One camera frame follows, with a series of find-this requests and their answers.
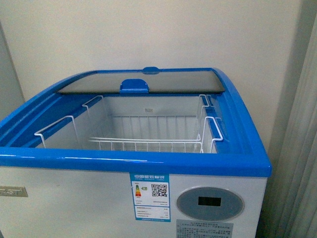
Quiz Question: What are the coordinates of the white blue chest freezer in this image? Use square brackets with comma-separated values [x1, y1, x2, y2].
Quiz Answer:
[0, 67, 272, 238]

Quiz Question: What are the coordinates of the sliding glass freezer lid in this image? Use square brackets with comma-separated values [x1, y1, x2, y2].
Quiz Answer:
[59, 70, 225, 94]

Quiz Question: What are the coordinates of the energy label sticker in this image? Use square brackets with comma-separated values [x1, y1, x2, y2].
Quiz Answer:
[130, 173, 171, 222]

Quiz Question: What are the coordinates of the round grey control panel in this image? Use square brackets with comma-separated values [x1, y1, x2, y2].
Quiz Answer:
[176, 187, 244, 221]

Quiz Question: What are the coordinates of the white notice sticker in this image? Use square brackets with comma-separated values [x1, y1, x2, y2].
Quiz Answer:
[176, 219, 233, 238]

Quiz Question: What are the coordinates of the white pleated curtain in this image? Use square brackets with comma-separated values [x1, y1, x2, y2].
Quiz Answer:
[269, 0, 317, 238]

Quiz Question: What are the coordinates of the silver brand nameplate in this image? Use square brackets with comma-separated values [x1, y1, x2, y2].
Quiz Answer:
[0, 186, 28, 197]

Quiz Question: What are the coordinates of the white wire freezer basket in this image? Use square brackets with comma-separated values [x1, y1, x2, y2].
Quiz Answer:
[35, 94, 223, 153]

